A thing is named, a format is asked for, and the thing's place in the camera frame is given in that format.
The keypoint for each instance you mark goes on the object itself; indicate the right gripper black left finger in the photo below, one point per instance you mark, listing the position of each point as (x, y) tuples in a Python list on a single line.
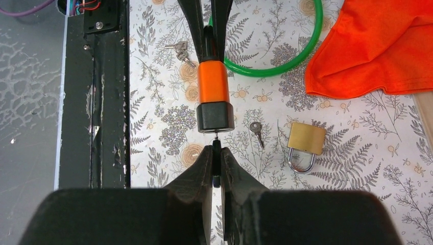
[(178, 213)]

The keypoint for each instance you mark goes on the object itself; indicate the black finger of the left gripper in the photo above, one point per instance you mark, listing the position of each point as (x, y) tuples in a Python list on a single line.
[(192, 10), (220, 13)]

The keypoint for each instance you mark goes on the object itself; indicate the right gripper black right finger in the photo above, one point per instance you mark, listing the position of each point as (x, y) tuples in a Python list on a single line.
[(254, 214)]

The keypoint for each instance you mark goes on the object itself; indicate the silver cable lock keys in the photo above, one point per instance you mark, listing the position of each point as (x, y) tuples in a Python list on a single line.
[(181, 49)]

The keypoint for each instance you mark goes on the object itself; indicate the small silver key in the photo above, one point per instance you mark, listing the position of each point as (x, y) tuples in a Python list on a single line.
[(256, 128)]

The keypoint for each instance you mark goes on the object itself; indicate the brass padlock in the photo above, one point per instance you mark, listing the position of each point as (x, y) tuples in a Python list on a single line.
[(305, 138)]

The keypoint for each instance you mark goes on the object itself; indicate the green cable lock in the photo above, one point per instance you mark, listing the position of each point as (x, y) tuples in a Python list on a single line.
[(293, 63)]

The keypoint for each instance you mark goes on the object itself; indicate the black padlock keys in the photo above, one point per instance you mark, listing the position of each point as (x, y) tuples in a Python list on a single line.
[(216, 161)]

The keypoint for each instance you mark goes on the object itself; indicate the floral patterned mat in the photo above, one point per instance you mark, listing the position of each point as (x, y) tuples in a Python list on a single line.
[(375, 142)]

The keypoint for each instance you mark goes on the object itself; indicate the orange t-shirt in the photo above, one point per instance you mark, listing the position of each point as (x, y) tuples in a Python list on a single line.
[(374, 45)]

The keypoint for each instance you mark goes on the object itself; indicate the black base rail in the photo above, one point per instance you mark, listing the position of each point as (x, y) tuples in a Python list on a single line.
[(93, 147)]

